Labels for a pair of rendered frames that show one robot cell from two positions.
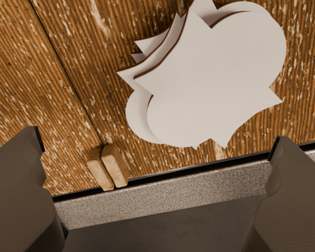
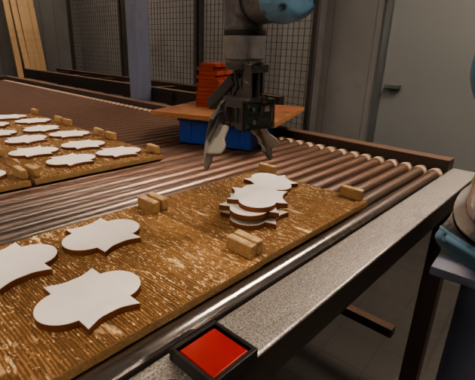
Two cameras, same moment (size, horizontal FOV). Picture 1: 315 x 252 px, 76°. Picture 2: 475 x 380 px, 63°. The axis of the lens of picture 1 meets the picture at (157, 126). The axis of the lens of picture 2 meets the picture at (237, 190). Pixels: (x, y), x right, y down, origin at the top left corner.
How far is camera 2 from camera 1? 0.82 m
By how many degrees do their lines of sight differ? 97
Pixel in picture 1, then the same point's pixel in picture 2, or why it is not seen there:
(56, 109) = (194, 238)
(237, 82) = (264, 191)
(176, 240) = not seen: outside the picture
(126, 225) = not seen: outside the picture
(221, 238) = not seen: outside the picture
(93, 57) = (204, 221)
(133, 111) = (235, 209)
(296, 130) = (326, 215)
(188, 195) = (332, 269)
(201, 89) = (254, 194)
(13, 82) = (167, 235)
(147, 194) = (299, 280)
